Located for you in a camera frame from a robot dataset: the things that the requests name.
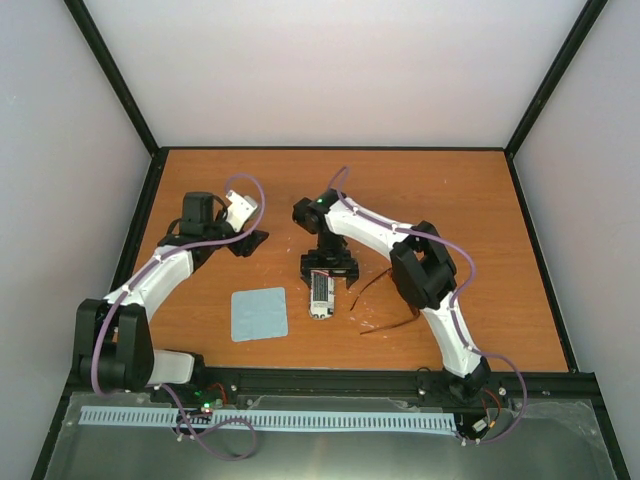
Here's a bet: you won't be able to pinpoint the black aluminium front rail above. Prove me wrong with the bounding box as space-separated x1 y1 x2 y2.
173 367 600 407

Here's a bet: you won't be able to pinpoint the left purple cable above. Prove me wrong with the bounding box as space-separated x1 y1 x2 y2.
91 173 266 459

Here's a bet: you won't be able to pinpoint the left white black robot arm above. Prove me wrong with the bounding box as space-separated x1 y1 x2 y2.
72 190 268 403

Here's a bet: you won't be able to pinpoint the light blue slotted cable duct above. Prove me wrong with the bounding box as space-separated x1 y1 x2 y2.
78 406 456 435

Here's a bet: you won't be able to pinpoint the purple cable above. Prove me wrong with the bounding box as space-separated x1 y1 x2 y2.
91 173 266 459
327 167 529 447

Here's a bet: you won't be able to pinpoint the black frame post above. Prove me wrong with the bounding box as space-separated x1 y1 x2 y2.
63 0 162 154
504 0 610 154

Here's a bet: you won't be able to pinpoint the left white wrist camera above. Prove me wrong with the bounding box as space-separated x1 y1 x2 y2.
226 190 259 229

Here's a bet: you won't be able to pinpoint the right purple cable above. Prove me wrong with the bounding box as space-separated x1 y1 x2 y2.
327 167 529 447

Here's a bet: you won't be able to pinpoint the flag newsprint glasses case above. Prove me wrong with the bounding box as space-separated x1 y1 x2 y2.
309 270 335 320

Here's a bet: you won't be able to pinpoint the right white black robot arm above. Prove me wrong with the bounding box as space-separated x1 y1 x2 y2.
292 189 491 401

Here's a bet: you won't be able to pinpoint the black frame post right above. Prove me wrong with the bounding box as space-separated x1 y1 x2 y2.
504 0 610 154

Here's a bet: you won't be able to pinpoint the brown tinted sunglasses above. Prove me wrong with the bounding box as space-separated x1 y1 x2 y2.
349 267 422 336

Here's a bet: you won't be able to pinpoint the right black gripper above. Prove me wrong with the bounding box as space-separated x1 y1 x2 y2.
300 233 358 287

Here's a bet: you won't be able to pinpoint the black frame post left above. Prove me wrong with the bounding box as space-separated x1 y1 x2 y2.
63 0 162 154

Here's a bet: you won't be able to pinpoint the light blue cleaning cloth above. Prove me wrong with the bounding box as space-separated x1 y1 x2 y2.
231 287 289 343

